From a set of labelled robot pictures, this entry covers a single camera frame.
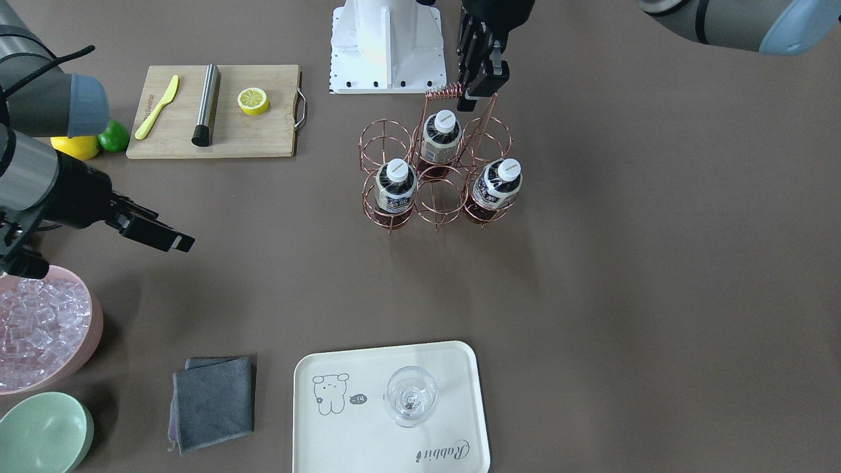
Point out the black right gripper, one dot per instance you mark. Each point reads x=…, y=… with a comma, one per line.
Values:
x=77, y=194

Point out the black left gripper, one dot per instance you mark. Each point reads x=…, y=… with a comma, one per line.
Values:
x=497, y=13

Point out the copper wire bottle basket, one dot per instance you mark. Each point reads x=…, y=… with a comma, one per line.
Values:
x=441, y=189

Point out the tea bottle white cap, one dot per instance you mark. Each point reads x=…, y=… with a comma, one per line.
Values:
x=395, y=186

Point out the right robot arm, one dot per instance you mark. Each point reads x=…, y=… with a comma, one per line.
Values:
x=40, y=183

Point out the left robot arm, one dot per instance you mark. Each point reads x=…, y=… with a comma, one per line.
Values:
x=771, y=28

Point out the tea bottle back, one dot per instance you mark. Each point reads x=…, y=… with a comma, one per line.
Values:
x=493, y=190
x=441, y=135

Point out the green lime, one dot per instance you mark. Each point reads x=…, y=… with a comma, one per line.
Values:
x=114, y=138

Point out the yellow plastic knife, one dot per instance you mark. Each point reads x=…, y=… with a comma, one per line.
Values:
x=167, y=98

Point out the yellow lemon upper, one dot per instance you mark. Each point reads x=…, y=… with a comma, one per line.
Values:
x=81, y=148

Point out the steel muddler black tip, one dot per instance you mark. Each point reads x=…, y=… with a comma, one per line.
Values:
x=203, y=131

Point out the pink bowl of ice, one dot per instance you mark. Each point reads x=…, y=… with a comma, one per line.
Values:
x=50, y=328

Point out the bamboo cutting board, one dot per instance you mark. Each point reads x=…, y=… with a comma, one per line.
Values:
x=236, y=135

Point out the half lemon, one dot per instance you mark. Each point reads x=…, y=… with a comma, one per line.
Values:
x=253, y=101

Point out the folded grey cloth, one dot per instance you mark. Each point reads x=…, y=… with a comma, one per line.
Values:
x=212, y=402

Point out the green bowl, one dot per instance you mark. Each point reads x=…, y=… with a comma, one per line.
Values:
x=48, y=432

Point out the clear wine glass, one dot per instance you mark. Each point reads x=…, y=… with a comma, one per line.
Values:
x=411, y=396

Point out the cream rabbit tray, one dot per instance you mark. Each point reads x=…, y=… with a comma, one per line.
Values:
x=340, y=422

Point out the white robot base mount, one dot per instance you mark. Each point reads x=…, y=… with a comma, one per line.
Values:
x=386, y=47

